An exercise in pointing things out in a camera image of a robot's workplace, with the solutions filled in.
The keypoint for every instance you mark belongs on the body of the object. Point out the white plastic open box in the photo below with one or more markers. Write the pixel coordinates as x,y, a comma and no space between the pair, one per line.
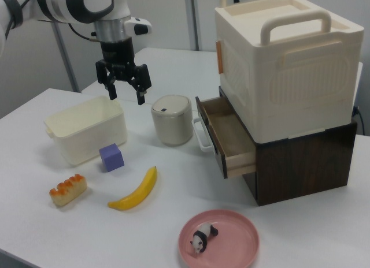
72,141

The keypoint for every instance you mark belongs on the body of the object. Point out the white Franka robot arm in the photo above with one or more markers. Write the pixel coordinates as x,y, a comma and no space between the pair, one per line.
60,5

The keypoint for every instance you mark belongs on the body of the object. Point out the toy bread with orange topping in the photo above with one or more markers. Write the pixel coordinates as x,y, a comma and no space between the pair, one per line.
68,191

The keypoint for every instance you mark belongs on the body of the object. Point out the dark wooden drawer cabinet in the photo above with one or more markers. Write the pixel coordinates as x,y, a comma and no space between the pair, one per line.
303,167

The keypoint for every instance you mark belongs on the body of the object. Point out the yellow toy banana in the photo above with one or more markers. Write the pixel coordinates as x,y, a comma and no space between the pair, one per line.
136,193

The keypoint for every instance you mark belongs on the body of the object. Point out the small panda figurine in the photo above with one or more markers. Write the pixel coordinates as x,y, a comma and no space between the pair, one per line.
202,236

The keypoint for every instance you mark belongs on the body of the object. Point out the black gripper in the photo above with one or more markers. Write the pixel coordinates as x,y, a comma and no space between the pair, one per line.
117,55

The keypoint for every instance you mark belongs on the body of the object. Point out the purple cube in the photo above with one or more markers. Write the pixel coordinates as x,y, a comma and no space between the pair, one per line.
111,158

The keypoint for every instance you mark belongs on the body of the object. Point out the pink round plate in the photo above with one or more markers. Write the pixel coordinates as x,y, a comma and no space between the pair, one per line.
231,245

